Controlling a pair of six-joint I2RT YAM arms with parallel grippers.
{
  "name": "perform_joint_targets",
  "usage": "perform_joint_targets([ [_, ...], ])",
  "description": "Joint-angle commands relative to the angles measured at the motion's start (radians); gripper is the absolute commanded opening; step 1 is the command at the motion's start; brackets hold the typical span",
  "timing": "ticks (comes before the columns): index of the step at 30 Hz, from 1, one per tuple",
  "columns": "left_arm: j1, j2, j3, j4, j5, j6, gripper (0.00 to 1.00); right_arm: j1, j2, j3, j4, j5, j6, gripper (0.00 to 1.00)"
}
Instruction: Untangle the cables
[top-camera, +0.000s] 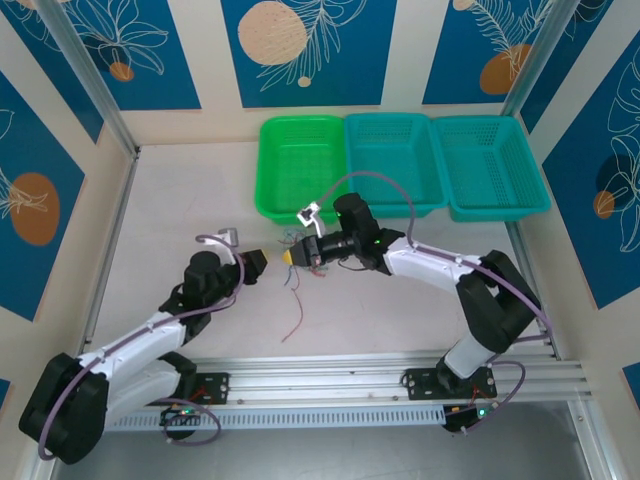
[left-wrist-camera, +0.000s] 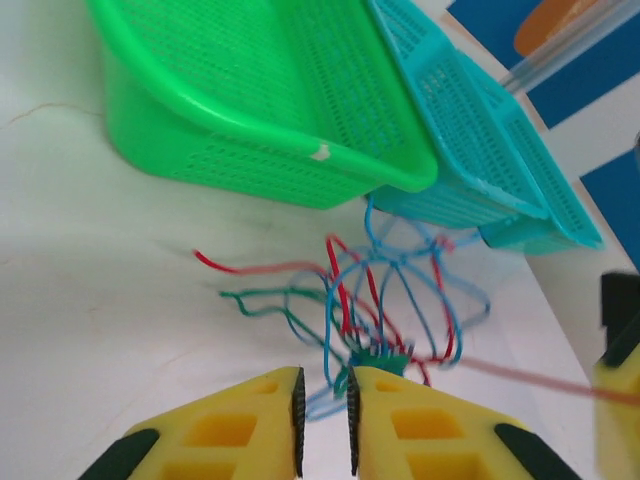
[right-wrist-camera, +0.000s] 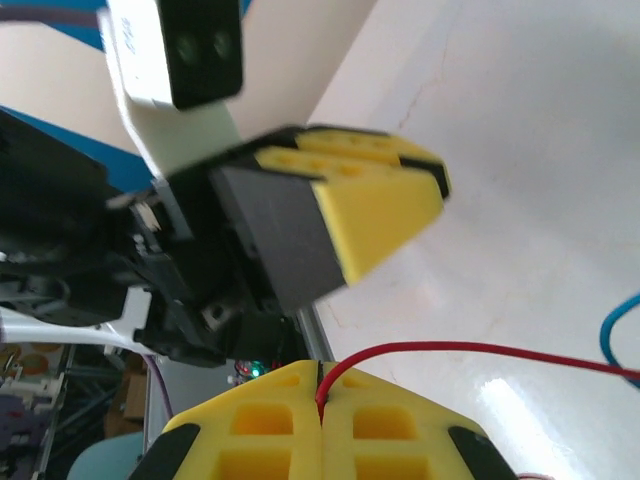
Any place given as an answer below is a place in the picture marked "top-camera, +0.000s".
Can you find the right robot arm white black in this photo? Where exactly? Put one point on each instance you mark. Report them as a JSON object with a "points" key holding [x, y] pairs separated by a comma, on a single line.
{"points": [[430, 265]]}

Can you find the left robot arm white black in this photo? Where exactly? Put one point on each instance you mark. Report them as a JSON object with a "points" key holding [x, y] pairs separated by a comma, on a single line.
{"points": [[140, 336]]}

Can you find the teal plastic basket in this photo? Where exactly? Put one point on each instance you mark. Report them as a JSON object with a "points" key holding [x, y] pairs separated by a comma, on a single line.
{"points": [[487, 170], [395, 155]]}

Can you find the bright green plastic basket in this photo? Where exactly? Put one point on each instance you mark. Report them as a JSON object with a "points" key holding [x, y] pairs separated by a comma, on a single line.
{"points": [[295, 165]]}

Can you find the small controller circuit board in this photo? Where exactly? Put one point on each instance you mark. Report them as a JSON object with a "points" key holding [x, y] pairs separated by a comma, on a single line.
{"points": [[467, 417], [182, 414]]}

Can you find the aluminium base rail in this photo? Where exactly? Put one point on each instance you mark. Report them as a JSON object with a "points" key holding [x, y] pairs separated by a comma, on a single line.
{"points": [[325, 377]]}

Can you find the aluminium frame post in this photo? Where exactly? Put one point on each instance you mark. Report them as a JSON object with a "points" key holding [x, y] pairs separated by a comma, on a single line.
{"points": [[537, 55], [95, 85]]}

